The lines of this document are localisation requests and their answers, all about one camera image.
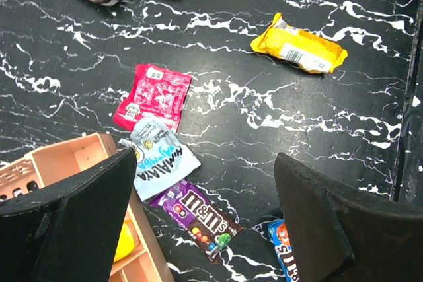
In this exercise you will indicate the peach plastic desk organizer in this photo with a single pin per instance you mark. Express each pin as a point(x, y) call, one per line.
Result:
point(47, 165)

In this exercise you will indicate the yellow snack bar packet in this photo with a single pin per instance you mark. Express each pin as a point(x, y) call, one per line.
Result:
point(311, 53)

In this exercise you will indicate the light blue Himalaya snack packet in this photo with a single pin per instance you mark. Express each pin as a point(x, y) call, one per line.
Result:
point(161, 159)

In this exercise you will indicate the red snack packet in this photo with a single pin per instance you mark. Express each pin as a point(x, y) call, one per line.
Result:
point(156, 91)

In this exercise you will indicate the yellow cap small box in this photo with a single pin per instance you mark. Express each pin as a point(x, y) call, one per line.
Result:
point(128, 240)

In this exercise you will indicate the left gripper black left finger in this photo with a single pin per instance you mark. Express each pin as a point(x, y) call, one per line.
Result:
point(68, 231)

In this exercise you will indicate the blue M&M's packet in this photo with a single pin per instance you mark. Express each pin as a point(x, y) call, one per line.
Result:
point(278, 234)

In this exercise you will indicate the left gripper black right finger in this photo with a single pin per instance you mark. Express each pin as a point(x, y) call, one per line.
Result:
point(339, 233)

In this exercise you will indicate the purple brown M&M's packet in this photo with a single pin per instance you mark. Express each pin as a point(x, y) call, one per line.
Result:
point(210, 228)

